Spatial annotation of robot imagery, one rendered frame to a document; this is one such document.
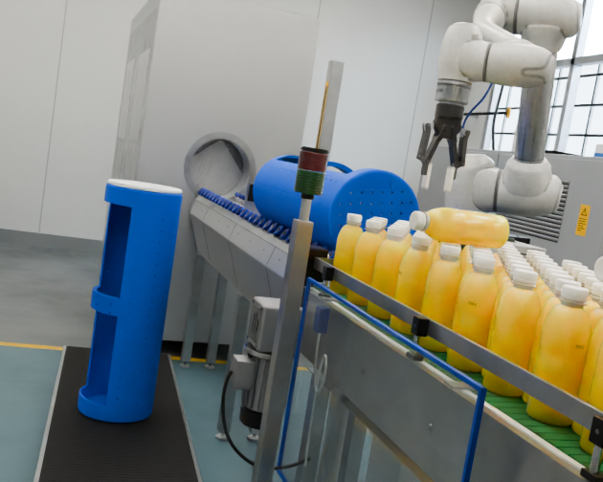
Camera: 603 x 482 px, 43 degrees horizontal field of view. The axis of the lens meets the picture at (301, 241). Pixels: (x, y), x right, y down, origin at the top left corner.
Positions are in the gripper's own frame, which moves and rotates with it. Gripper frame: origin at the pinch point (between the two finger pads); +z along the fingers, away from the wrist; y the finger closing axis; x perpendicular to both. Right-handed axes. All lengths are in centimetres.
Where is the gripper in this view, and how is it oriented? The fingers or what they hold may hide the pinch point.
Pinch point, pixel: (437, 179)
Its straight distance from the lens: 207.8
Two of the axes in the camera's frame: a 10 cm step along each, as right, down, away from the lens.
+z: -1.6, 9.8, 1.1
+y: -9.4, -1.1, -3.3
